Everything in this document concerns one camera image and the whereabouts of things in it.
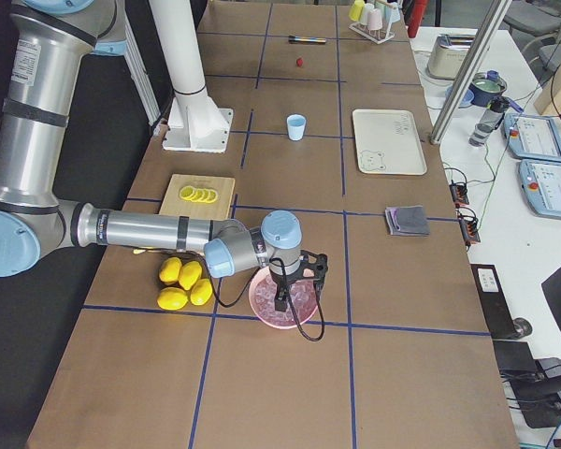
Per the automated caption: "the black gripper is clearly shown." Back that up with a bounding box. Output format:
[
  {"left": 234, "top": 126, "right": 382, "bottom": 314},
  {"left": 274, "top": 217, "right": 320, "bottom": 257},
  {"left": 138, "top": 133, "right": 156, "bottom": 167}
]
[{"left": 268, "top": 259, "right": 304, "bottom": 312}]

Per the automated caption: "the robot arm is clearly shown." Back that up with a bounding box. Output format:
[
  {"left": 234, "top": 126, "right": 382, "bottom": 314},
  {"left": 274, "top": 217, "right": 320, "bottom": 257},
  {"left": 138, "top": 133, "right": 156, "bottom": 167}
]
[{"left": 0, "top": 1, "right": 151, "bottom": 313}]

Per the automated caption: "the pile of ice cubes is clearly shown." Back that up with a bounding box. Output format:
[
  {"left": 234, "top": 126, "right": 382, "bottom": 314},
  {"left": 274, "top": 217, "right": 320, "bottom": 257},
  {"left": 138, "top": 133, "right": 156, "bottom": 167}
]
[{"left": 253, "top": 279, "right": 317, "bottom": 325}]

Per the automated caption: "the light blue plastic cup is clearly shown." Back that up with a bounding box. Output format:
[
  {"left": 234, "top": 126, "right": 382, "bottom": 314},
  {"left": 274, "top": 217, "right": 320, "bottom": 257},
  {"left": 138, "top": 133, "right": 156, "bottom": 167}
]
[{"left": 286, "top": 114, "right": 307, "bottom": 141}]

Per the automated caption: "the white cup rack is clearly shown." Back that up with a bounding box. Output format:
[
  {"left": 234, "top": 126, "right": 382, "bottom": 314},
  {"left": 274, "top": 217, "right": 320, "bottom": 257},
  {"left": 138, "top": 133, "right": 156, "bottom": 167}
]
[{"left": 348, "top": 0, "right": 401, "bottom": 44}]

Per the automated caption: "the pale pink cup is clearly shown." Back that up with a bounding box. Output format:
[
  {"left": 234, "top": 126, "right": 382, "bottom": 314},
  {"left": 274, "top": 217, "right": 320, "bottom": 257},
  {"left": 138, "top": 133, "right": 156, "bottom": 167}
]
[{"left": 367, "top": 8, "right": 384, "bottom": 32}]

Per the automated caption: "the yellow cup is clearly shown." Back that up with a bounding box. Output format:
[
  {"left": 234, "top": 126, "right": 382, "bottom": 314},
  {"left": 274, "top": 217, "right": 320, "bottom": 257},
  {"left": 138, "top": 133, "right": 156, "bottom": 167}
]
[{"left": 349, "top": 0, "right": 366, "bottom": 22}]

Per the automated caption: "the pink bowl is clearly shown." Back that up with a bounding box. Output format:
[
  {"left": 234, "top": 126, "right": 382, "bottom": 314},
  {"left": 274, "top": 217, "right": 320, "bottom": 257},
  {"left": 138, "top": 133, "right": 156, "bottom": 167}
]
[{"left": 248, "top": 270, "right": 321, "bottom": 331}]

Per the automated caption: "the lemon slice stack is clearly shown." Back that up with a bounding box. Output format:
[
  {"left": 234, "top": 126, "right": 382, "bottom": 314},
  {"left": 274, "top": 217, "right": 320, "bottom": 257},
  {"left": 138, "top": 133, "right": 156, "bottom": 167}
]
[{"left": 179, "top": 185, "right": 219, "bottom": 204}]

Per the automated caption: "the bamboo cutting board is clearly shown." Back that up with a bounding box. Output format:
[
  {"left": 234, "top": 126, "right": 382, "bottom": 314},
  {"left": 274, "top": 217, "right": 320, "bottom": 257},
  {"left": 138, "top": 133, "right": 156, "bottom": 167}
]
[{"left": 159, "top": 174, "right": 235, "bottom": 220}]

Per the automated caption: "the folded grey cloth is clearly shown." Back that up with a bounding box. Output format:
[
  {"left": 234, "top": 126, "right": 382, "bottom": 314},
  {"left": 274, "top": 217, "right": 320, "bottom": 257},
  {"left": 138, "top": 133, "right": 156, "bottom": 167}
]
[{"left": 385, "top": 205, "right": 430, "bottom": 237}]

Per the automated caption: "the cream bear serving tray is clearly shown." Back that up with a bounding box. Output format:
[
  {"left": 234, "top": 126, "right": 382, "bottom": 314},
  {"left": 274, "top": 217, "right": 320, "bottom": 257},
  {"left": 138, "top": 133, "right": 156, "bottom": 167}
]
[{"left": 352, "top": 109, "right": 427, "bottom": 176}]

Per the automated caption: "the steel muddler rod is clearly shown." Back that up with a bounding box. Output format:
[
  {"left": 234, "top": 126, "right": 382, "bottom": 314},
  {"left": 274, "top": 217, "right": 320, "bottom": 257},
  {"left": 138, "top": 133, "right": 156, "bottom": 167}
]
[{"left": 288, "top": 35, "right": 327, "bottom": 45}]

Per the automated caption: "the blue bowl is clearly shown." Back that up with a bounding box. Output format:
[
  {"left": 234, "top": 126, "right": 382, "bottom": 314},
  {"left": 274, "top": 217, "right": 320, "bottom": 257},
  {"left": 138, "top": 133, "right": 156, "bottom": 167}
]
[{"left": 443, "top": 85, "right": 476, "bottom": 110}]

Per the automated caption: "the clear water bottle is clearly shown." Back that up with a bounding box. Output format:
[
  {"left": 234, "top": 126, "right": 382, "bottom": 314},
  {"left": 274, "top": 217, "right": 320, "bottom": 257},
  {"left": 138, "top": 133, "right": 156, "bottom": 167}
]
[{"left": 468, "top": 96, "right": 511, "bottom": 147}]

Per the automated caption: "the teach pendant near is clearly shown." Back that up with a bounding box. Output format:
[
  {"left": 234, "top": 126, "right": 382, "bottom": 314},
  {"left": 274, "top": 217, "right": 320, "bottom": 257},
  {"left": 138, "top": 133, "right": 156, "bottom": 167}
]
[{"left": 518, "top": 159, "right": 561, "bottom": 220}]

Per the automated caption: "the teach pendant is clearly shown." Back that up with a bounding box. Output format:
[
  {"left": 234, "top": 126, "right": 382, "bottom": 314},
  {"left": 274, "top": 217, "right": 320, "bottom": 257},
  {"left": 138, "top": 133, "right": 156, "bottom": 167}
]
[
  {"left": 503, "top": 112, "right": 561, "bottom": 162},
  {"left": 518, "top": 159, "right": 561, "bottom": 220}
]

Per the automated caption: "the blue saucepan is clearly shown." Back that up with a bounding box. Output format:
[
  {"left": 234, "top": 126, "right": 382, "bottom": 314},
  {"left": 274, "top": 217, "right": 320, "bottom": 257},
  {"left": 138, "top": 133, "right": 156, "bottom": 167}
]
[{"left": 469, "top": 70, "right": 508, "bottom": 107}]

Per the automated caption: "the silver toaster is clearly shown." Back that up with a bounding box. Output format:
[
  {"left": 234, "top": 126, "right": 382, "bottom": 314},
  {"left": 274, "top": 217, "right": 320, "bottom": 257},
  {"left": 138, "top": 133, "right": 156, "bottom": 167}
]
[{"left": 426, "top": 34, "right": 475, "bottom": 80}]

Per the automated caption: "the teach pendant far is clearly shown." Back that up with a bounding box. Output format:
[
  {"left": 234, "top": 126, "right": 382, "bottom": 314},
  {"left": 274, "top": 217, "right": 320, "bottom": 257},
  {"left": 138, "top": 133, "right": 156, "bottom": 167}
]
[{"left": 503, "top": 112, "right": 561, "bottom": 162}]

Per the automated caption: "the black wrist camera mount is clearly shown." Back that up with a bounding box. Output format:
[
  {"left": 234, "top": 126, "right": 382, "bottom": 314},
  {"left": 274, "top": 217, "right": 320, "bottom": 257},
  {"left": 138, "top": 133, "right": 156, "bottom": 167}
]
[{"left": 298, "top": 250, "right": 328, "bottom": 292}]

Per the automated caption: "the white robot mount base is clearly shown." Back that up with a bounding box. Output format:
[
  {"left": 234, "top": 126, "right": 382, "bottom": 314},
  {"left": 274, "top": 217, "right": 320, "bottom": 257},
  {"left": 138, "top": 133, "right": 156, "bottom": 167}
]
[{"left": 150, "top": 0, "right": 234, "bottom": 153}]

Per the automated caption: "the aluminium frame post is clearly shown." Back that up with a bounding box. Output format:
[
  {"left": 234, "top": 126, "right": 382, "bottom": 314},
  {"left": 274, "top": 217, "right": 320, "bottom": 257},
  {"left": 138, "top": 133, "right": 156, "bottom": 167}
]
[{"left": 429, "top": 0, "right": 512, "bottom": 145}]

